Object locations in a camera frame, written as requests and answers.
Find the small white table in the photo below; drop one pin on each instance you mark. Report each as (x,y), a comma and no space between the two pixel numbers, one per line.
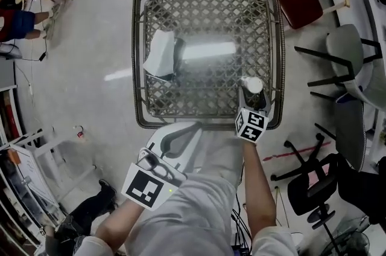
(45,158)

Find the person's left forearm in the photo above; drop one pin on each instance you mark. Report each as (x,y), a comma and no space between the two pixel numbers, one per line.
(120,221)

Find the wicker glass-top coffee table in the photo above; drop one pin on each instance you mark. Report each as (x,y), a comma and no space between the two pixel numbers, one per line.
(211,16)

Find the small red object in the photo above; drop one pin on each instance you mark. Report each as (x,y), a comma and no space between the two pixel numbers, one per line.
(80,134)

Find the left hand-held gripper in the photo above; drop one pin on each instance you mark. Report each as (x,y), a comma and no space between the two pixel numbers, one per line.
(144,186)

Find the white tissue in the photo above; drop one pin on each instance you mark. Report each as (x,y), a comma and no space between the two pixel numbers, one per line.
(160,52)

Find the grey armchair black frame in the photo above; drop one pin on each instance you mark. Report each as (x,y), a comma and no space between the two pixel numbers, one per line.
(343,46)

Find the grey chair blue cushion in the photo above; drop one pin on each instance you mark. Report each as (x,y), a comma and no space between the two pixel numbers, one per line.
(349,128)

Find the small white cup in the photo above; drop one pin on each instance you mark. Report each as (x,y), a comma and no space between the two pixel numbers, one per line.
(252,85)

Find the person's right forearm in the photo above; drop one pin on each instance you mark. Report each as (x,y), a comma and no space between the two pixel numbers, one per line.
(259,188)

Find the black mesh chair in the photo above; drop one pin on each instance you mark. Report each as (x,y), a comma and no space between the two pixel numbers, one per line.
(362,188)

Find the black office chair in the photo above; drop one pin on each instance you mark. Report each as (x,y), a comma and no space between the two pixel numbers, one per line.
(304,194)

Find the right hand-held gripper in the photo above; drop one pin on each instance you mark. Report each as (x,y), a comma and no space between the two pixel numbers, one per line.
(251,126)

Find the pink cloth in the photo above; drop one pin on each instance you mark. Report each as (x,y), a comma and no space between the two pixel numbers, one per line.
(319,174)

